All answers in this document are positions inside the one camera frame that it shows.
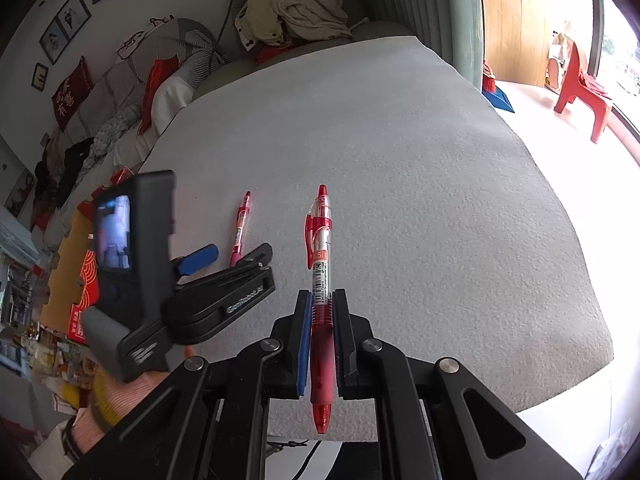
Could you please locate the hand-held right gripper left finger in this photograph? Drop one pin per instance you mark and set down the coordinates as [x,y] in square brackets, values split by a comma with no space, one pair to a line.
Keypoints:
[303,345]

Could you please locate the person's left forearm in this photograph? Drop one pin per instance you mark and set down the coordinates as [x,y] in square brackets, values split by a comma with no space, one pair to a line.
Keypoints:
[82,427]

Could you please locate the wooden board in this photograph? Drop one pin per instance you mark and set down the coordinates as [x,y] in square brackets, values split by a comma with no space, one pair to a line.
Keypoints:
[515,25]

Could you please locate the red cushion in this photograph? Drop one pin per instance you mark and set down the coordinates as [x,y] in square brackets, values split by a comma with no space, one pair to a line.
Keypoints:
[155,87]

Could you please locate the black garment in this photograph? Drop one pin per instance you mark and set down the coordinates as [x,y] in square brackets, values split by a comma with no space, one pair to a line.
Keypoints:
[70,165]

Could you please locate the red gel pen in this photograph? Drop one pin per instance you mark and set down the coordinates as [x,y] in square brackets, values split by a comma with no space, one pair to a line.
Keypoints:
[320,270]
[240,232]

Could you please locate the white garment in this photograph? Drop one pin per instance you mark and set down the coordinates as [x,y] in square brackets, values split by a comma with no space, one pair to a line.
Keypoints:
[140,35]

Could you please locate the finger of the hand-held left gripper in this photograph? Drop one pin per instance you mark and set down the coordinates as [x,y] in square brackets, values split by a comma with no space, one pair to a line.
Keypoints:
[255,255]
[200,257]

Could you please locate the red cardboard box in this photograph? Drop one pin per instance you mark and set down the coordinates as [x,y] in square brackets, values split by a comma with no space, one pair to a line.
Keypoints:
[65,260]

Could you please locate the white foam table mat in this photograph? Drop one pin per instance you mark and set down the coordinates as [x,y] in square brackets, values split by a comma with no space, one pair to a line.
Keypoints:
[375,160]

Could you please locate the beige clothes pile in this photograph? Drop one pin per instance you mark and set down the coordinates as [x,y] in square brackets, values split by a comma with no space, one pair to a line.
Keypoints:
[285,10]

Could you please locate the dark red printed pillow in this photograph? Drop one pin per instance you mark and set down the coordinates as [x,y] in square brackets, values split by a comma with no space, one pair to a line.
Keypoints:
[72,90]

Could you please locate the green armchair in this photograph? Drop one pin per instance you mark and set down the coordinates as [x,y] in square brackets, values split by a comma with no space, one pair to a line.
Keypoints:
[220,77]

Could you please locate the wide picture frame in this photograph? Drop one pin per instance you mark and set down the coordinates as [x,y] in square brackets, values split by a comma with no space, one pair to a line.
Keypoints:
[72,15]

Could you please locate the blue dustpan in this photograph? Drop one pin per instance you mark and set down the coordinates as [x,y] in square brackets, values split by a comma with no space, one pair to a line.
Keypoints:
[500,97]

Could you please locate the light blue blanket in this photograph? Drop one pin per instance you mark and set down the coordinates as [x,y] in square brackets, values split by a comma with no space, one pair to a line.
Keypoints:
[107,140]

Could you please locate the red cloth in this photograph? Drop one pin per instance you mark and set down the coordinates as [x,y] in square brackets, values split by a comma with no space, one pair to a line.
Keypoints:
[272,52]

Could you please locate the red plastic chair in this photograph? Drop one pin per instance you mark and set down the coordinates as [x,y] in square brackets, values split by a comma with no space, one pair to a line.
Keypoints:
[575,85]

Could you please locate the person's left hand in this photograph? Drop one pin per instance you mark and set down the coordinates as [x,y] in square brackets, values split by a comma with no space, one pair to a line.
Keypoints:
[135,395]

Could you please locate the grey sofa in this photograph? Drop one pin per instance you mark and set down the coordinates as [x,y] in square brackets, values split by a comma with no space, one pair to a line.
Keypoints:
[125,80]

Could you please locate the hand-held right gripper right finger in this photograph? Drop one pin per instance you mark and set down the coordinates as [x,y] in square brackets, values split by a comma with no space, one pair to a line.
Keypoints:
[342,345]

